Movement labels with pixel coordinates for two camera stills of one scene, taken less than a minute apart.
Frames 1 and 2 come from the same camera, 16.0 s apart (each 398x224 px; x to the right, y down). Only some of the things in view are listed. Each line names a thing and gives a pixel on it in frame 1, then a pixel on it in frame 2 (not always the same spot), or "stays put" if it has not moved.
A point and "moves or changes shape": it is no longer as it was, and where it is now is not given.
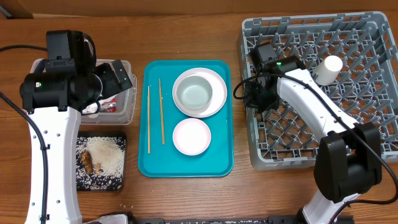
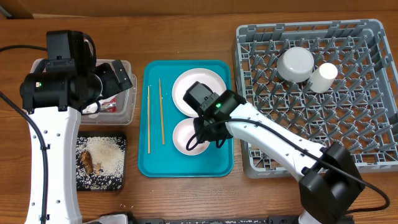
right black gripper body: [260, 97] → [210, 133]
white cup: [326, 71] moves or changes shape
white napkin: [90, 109] stays put
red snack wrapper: [109, 106] stays put
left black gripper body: [110, 85] stays put
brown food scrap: [87, 160] stays put
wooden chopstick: [162, 133] stays put
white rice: [108, 155] stays put
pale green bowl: [194, 92] moves or changes shape
